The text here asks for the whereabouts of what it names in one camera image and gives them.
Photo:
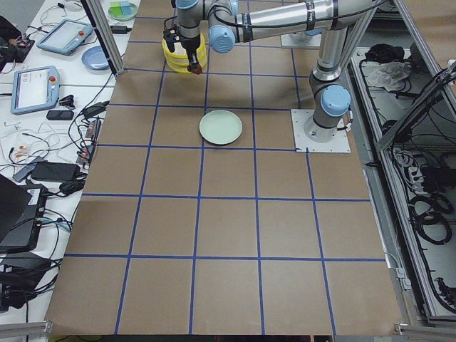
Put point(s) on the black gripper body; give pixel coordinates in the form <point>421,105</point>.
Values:
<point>191,45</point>

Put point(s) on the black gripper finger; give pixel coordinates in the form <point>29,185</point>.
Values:
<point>192,60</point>

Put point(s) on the brown bun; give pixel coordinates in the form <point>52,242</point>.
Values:
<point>195,68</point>

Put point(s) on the yellow steamer basket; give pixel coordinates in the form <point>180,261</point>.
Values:
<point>180,54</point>

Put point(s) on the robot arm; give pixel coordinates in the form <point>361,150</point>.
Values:
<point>226,27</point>

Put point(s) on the blue sponge block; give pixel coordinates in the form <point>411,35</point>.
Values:
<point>125,8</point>

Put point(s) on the green glass bowl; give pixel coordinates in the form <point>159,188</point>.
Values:
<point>134,11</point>

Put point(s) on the black power adapter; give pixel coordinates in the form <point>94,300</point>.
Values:
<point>119,29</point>

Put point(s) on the green sponge block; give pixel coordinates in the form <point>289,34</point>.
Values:
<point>115,9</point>

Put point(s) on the light green plate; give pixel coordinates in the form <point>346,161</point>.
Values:
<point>220,127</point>

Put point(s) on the blue plate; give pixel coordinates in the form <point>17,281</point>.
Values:
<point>94,59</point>

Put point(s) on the teach pendant far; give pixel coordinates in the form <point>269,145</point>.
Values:
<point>65,37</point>

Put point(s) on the teach pendant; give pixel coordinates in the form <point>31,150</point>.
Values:
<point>35,89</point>
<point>65,37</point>

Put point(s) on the black phone on desk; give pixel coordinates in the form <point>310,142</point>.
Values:
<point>58,115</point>

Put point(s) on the teach pendant near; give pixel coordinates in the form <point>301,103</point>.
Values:
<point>35,89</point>

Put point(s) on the black power brick large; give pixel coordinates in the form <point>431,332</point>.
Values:
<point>55,172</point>

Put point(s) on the white crumpled cloth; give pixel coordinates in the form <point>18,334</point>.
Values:
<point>390,76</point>

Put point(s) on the black laptop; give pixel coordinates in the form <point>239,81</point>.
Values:
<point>22,207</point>

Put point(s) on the aluminium frame post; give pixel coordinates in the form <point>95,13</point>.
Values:
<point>99,22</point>

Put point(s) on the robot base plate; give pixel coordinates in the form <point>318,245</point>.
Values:
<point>301,40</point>
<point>309,137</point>

